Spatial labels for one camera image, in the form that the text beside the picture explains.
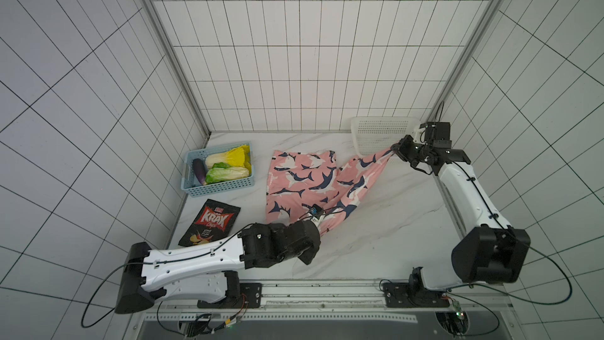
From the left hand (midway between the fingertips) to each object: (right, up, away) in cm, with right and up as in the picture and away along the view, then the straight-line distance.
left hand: (306, 243), depth 70 cm
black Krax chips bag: (-37, 0, +20) cm, 42 cm away
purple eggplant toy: (-47, +20, +31) cm, 59 cm away
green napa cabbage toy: (-35, +20, +25) cm, 47 cm away
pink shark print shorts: (-3, +15, +30) cm, 34 cm away
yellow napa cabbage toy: (-29, +26, +30) cm, 49 cm away
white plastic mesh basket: (+34, +36, +47) cm, 68 cm away
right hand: (+28, +31, +13) cm, 44 cm away
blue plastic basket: (-45, +13, +22) cm, 52 cm away
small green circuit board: (+46, -20, -1) cm, 50 cm away
